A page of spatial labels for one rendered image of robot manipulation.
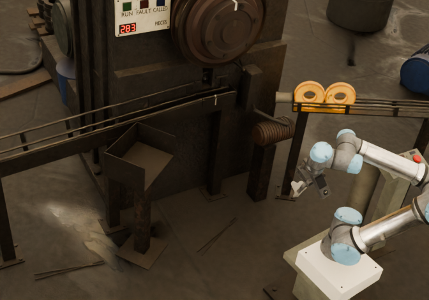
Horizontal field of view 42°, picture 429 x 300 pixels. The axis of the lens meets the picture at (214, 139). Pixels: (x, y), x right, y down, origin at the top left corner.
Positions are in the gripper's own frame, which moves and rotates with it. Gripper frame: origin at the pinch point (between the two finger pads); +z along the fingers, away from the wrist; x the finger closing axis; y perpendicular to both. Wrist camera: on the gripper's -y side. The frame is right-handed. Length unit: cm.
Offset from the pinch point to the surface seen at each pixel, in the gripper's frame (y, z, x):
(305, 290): -29, 48, 14
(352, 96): 34, 25, -60
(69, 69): 176, 96, 45
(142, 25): 100, -16, 21
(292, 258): -15.8, 33.4, 13.9
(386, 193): -14, 41, -48
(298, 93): 51, 28, -39
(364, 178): -1, 43, -45
